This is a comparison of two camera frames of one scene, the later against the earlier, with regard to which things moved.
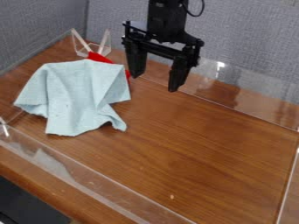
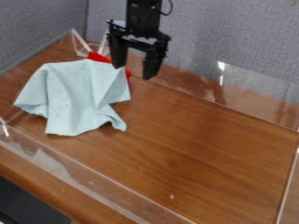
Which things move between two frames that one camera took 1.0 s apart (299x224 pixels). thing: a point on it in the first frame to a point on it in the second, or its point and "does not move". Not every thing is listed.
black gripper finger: (136, 57) to (119, 49)
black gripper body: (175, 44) to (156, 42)
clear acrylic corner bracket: (82, 48) does not move
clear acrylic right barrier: (288, 211) does not move
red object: (100, 58) does not move
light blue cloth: (70, 93) does not move
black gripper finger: (181, 66) to (153, 57)
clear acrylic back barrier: (261, 92) does not move
